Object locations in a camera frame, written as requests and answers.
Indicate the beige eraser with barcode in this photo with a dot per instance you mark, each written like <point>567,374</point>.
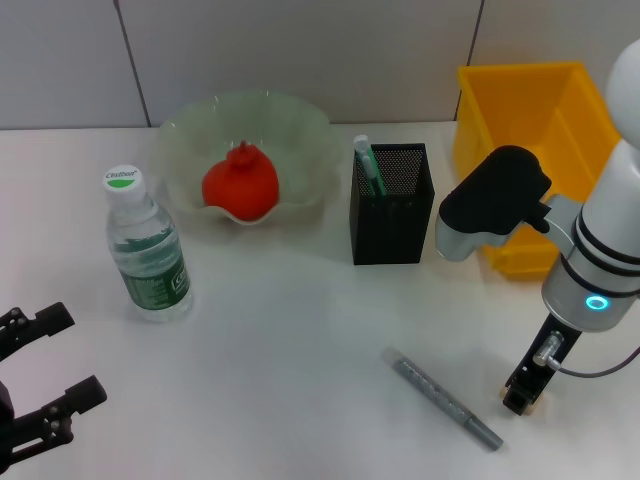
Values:
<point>534,409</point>

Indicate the yellow plastic bin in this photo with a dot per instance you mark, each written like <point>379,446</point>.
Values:
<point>525,110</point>

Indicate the grey marker pen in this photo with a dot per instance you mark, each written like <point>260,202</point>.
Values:
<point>440,395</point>

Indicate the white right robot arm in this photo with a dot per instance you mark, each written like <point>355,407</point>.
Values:
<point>610,240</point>

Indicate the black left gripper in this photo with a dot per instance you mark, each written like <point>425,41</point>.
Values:
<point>5,405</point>

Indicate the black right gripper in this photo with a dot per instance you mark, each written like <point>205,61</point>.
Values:
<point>550,345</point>

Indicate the clear green-label water bottle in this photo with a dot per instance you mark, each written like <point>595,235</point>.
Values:
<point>150,260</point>

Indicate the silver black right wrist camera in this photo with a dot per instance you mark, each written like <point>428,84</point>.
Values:
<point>495,200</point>

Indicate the black mesh pen holder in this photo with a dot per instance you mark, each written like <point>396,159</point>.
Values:
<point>395,230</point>

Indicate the red-orange toy fruit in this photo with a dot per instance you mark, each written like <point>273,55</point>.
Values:
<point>240,185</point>

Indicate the pale green glass fruit bowl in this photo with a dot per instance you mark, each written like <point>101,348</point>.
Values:
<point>300,150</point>

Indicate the mint green utility knife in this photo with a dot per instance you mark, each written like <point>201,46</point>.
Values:
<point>367,165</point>

